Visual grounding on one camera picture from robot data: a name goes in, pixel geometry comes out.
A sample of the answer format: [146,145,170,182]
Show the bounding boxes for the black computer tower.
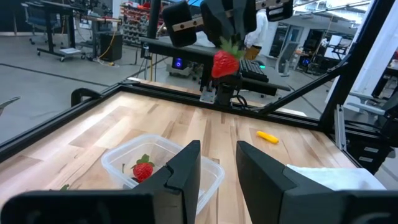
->
[99,30,124,62]

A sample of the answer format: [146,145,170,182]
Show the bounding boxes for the black table clamp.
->
[70,88,102,108]

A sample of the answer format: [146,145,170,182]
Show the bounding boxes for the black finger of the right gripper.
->
[234,0,257,42]
[201,0,236,48]

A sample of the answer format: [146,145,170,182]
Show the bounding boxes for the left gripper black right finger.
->
[236,141,398,224]

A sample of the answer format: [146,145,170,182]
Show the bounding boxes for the dark cherry with stem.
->
[121,163,139,184]

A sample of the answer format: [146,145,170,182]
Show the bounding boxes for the small yellow pepper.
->
[256,130,280,145]

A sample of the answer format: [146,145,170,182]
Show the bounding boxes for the black wheeled stand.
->
[21,0,86,62]

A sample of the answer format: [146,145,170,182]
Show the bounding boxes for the silver aluminium extrusion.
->
[334,104,348,152]

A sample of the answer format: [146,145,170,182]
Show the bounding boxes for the white cloth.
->
[285,164,386,191]

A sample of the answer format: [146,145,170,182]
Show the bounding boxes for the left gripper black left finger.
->
[0,139,201,224]

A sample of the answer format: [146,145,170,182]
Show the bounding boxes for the backlit black keyboard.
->
[239,58,270,83]

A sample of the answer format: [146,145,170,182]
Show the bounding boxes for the black metal table frame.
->
[0,0,398,175]

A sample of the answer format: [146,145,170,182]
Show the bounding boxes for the small computer with blue light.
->
[171,57,187,71]

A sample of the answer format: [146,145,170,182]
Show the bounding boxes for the person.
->
[244,11,270,62]

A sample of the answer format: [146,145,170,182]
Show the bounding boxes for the storage shelf with bins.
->
[119,0,162,47]

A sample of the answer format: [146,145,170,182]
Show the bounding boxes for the clear plastic tupperware container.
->
[101,133,226,215]

